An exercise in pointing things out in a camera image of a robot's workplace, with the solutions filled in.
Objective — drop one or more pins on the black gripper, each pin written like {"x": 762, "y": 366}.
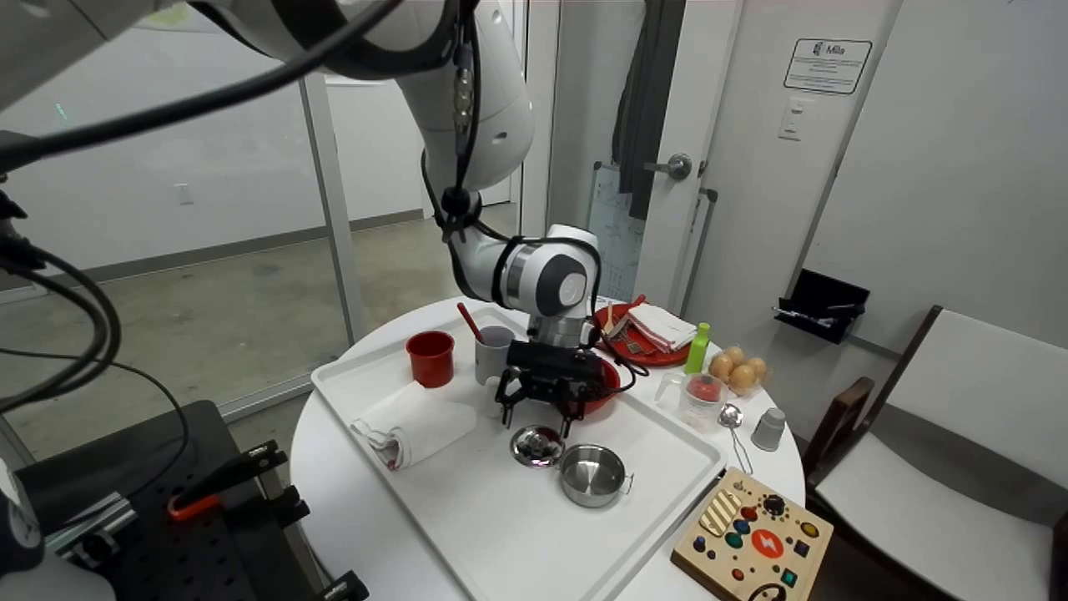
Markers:
{"x": 550, "y": 370}

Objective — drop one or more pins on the small steel pot lid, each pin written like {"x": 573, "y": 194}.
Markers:
{"x": 536, "y": 447}

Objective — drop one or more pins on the small steel pot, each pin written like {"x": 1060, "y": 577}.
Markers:
{"x": 590, "y": 474}

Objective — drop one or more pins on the white plastic tray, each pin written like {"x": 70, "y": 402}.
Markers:
{"x": 488, "y": 522}

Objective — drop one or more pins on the red bowl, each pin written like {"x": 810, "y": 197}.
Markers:
{"x": 607, "y": 386}

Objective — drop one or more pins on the red spoon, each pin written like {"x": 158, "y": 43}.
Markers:
{"x": 468, "y": 320}

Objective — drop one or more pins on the white sandwich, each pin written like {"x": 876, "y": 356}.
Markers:
{"x": 663, "y": 325}

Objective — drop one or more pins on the clear cup with red content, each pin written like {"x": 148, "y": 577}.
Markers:
{"x": 703, "y": 395}

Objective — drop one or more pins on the metal spoon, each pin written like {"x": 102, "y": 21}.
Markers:
{"x": 732, "y": 415}

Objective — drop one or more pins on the small grey cup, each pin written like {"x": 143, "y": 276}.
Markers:
{"x": 768, "y": 433}

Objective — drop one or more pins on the wooden busy board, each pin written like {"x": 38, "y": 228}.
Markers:
{"x": 753, "y": 537}

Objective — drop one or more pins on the black floor bin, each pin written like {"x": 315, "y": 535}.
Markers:
{"x": 821, "y": 301}

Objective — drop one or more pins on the dark hanging coat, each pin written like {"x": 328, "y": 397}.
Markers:
{"x": 650, "y": 86}

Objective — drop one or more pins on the dark chair with white cushions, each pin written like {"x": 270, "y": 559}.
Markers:
{"x": 980, "y": 378}

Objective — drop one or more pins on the white door sign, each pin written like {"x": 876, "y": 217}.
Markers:
{"x": 828, "y": 69}

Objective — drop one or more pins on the poster with green circle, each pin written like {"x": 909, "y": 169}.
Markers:
{"x": 167, "y": 13}

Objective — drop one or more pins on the silver metal bracket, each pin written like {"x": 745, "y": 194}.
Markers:
{"x": 89, "y": 522}

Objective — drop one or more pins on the black camera stand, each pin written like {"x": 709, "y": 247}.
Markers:
{"x": 13, "y": 252}

